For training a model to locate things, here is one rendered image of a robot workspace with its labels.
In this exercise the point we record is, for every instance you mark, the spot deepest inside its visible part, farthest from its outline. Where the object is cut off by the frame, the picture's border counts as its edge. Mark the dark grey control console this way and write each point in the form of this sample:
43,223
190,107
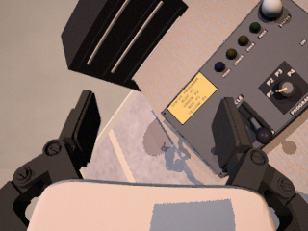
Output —
269,45

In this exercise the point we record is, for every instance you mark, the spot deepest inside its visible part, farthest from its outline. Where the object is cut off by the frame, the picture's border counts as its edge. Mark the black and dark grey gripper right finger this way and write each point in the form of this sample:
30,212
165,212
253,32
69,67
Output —
236,154

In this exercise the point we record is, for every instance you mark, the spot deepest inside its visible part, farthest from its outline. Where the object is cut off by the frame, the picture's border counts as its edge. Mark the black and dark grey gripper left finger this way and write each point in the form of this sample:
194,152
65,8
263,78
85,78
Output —
60,158

